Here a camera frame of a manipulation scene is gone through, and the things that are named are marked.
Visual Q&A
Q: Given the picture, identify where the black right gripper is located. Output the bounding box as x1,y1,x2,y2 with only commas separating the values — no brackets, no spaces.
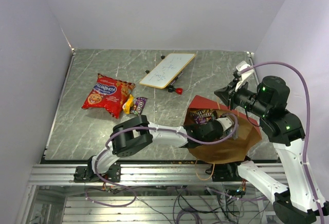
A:
214,77,270,117

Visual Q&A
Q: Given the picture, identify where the brown m&m's candy packet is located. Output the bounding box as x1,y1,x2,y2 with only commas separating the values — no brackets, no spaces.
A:
189,109,217,125

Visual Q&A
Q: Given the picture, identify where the red brown paper bag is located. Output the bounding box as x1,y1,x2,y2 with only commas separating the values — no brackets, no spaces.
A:
184,96,262,165

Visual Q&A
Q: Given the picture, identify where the purple candy packet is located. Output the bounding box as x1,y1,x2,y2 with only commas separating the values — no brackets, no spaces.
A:
130,97,148,116

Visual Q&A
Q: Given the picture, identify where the yellow candy packet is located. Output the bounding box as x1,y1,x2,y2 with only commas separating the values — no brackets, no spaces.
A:
122,95,134,114

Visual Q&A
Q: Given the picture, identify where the red cookie snack bag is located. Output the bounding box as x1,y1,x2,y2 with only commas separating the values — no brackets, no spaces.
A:
81,73,135,119

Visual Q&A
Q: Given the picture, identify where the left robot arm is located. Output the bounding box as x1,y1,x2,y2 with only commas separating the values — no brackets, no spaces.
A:
82,113,239,182

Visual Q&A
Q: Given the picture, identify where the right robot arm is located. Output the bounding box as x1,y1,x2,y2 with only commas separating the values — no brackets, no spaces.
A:
214,76,328,223

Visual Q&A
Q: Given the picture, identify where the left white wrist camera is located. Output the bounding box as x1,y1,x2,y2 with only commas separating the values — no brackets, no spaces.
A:
217,116,235,133

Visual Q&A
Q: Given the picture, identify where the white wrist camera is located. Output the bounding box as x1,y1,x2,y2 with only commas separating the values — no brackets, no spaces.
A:
217,116,235,133
235,61,254,92

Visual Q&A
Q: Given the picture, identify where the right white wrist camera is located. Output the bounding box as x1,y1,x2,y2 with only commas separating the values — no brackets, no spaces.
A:
235,61,254,92

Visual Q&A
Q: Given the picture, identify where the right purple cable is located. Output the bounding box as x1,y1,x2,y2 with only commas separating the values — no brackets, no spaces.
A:
239,61,325,224

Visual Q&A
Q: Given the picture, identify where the purple cable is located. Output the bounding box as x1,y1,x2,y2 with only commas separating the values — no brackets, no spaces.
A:
94,113,240,207
239,61,325,224

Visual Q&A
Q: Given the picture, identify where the small whiteboard with yellow frame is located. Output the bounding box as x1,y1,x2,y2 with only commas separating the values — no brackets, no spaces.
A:
139,53,196,89

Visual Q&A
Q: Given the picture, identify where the aluminium mounting rail frame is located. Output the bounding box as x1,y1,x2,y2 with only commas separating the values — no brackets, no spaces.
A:
28,160,279,223

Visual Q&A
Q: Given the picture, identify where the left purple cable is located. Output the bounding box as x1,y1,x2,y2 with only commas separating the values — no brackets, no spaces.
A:
94,113,240,207

